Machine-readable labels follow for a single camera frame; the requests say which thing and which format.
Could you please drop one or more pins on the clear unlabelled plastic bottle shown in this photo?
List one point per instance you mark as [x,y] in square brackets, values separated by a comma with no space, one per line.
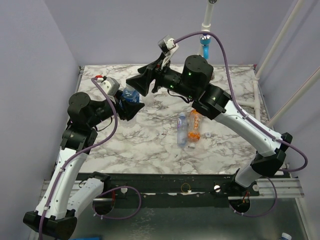
[148,100]

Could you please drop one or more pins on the aluminium rail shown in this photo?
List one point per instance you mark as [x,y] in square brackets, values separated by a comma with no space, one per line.
[286,188]

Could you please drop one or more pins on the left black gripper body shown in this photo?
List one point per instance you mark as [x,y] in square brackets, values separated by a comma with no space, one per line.
[104,110]

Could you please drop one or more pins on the blue label Pocari bottle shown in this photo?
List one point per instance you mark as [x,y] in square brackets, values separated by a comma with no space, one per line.
[130,94]

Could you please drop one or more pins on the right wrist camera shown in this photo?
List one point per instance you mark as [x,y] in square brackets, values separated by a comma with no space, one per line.
[168,48]

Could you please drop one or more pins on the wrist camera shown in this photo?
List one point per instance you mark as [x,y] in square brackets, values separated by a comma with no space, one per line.
[168,48]
[110,86]

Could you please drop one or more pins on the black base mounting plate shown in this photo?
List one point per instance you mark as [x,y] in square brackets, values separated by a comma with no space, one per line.
[135,191]

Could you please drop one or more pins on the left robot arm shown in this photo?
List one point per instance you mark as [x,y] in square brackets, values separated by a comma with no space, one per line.
[57,213]

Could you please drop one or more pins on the blue object at bottom edge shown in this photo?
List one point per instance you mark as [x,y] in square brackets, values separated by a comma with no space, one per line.
[88,238]

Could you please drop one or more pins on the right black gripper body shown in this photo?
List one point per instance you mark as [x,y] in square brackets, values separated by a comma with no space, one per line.
[155,78]

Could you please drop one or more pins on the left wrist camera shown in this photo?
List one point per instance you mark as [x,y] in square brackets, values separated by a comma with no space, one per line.
[110,86]

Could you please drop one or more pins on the orange label drink bottle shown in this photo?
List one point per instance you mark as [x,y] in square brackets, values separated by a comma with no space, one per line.
[193,131]

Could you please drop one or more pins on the purple label water bottle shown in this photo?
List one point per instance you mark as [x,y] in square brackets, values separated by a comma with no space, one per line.
[182,130]

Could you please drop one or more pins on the white bottle cap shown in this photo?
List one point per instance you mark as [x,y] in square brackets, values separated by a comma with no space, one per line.
[208,135]

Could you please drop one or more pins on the yellow rubber band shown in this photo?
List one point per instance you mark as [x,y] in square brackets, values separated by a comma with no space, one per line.
[185,188]

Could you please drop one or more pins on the blue tap valve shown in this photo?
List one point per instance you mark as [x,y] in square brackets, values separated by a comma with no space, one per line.
[205,41]

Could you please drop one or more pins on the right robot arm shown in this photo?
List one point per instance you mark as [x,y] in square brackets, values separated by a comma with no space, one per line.
[216,104]

